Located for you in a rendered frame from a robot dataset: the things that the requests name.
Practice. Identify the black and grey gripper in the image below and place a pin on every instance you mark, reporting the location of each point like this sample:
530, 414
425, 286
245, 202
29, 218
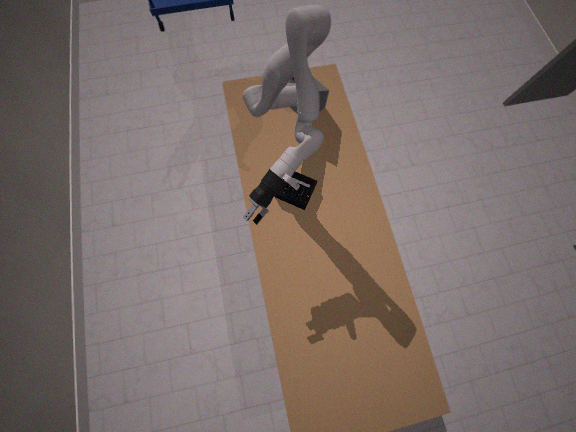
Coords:
271, 184

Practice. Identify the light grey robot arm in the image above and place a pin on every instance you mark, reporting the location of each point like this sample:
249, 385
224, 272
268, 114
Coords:
306, 25

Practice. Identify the black lighting desk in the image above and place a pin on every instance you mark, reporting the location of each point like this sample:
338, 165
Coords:
301, 197

